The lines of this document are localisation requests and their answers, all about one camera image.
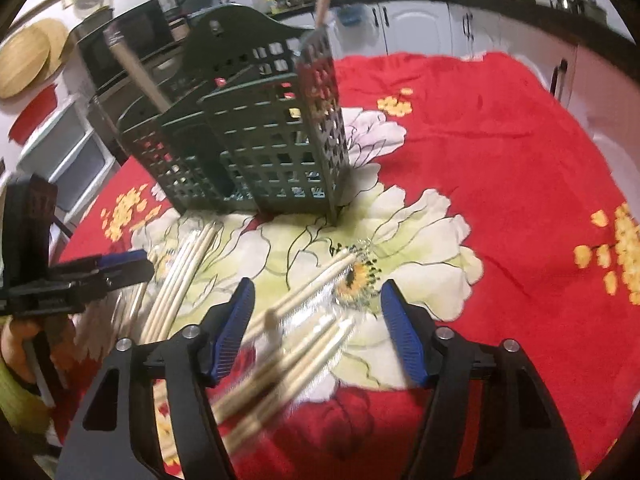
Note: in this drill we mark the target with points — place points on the small steel pot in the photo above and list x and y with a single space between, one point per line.
592 5

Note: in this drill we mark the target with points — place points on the black kitchen countertop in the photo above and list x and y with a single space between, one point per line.
500 2

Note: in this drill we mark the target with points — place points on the steel kettle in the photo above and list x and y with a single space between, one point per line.
562 2

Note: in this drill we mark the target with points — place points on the green plastic utensil basket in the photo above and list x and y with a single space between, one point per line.
280 135

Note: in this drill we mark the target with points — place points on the round bamboo board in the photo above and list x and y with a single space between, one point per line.
22 67
60 40

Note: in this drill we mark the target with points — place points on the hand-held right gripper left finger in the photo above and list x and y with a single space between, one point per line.
231 332

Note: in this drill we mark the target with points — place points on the white storage drawers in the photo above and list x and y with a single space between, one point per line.
70 160

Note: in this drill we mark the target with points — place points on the pile of chopsticks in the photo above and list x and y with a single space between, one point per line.
300 295

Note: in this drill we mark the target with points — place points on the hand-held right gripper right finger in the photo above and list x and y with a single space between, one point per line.
402 335

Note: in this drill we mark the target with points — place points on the black microwave oven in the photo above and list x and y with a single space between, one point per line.
130 40

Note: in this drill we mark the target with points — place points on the person's left hand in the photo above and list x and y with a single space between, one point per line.
15 342

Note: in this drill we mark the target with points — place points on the red floral blanket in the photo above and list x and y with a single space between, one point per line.
475 160

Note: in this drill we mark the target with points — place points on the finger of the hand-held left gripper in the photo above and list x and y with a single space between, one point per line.
132 274
122 257

